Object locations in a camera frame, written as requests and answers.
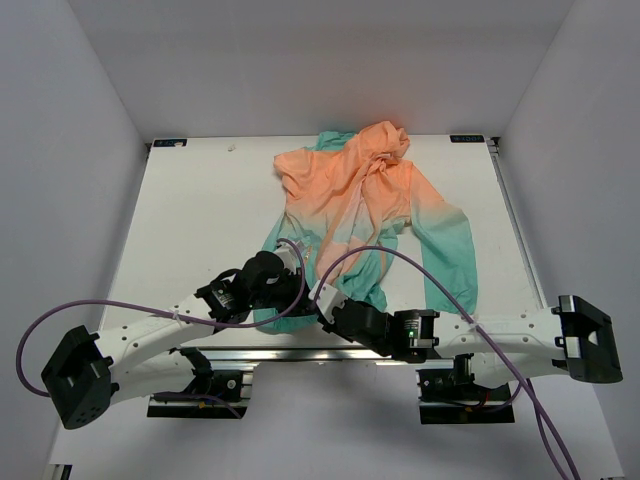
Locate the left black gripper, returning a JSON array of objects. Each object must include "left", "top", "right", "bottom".
[{"left": 249, "top": 268, "right": 312, "bottom": 317}]

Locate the orange and teal jacket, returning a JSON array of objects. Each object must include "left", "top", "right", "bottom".
[{"left": 263, "top": 121, "right": 478, "bottom": 313}]

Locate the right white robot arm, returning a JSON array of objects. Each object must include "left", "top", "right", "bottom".
[{"left": 316, "top": 289, "right": 623, "bottom": 399}]

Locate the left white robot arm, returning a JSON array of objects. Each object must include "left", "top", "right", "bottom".
[{"left": 41, "top": 242, "right": 309, "bottom": 430}]

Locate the left blue table label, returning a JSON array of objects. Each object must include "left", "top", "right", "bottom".
[{"left": 152, "top": 138, "right": 187, "bottom": 148}]

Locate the blue table label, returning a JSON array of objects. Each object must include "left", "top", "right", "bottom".
[
  {"left": 449, "top": 134, "right": 485, "bottom": 143},
  {"left": 152, "top": 138, "right": 187, "bottom": 148}
]

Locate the right blue table label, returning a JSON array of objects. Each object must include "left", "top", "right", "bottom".
[{"left": 449, "top": 134, "right": 485, "bottom": 143}]

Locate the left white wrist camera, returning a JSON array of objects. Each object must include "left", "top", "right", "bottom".
[{"left": 274, "top": 242, "right": 303, "bottom": 273}]

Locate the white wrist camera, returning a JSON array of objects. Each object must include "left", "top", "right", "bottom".
[
  {"left": 308, "top": 280, "right": 348, "bottom": 325},
  {"left": 274, "top": 242, "right": 303, "bottom": 273}
]

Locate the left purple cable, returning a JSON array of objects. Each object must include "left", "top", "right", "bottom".
[{"left": 16, "top": 237, "right": 307, "bottom": 400}]

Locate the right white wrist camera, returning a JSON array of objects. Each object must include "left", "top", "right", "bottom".
[{"left": 308, "top": 280, "right": 348, "bottom": 325}]

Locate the aluminium table front rail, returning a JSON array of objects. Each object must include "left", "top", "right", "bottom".
[{"left": 199, "top": 345, "right": 451, "bottom": 362}]

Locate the aluminium table rail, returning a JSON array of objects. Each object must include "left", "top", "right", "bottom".
[
  {"left": 486, "top": 137, "right": 548, "bottom": 307},
  {"left": 199, "top": 345, "right": 451, "bottom": 362}
]

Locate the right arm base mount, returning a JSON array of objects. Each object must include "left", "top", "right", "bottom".
[{"left": 416, "top": 354, "right": 520, "bottom": 425}]

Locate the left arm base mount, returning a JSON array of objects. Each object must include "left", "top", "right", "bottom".
[{"left": 147, "top": 347, "right": 256, "bottom": 420}]

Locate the aluminium table right rail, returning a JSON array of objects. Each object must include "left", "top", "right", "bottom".
[{"left": 486, "top": 137, "right": 548, "bottom": 307}]

